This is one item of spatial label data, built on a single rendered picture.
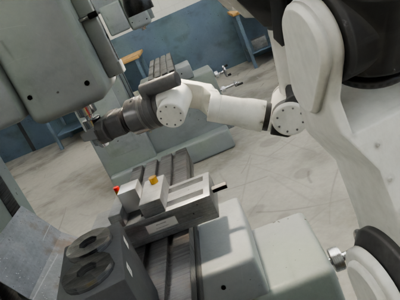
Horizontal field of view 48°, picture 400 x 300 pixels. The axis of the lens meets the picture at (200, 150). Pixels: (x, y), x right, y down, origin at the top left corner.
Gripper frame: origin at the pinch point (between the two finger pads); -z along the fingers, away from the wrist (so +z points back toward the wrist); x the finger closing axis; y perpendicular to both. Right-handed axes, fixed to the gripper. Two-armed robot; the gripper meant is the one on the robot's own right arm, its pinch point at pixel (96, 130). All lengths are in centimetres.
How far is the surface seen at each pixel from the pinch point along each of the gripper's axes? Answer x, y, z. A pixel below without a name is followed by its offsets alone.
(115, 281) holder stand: 45, 13, 21
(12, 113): 14.9, -13.2, -7.3
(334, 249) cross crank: -13, 59, 42
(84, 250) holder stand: 36.5, 11.8, 10.4
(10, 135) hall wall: -517, 73, -519
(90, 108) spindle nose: 1.1, -5.8, 2.2
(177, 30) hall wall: -620, 28, -192
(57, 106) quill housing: 10.3, -10.5, 0.8
